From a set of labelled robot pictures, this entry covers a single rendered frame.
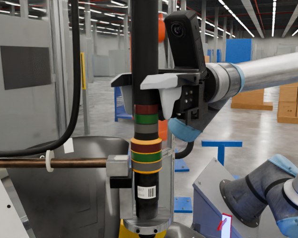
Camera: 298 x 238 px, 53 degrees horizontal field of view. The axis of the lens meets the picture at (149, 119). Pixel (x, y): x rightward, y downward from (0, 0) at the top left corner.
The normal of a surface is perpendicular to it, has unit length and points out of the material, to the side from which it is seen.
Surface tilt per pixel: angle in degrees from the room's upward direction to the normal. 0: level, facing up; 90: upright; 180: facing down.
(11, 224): 50
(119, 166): 90
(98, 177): 39
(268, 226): 0
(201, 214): 90
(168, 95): 90
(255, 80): 109
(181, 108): 90
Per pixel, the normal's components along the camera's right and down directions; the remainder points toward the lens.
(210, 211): -0.43, 0.19
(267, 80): 0.01, 0.51
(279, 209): -0.96, -0.07
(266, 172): -0.78, -0.49
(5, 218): 0.62, -0.54
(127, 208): 0.00, 0.21
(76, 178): 0.04, -0.58
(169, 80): 0.68, 0.15
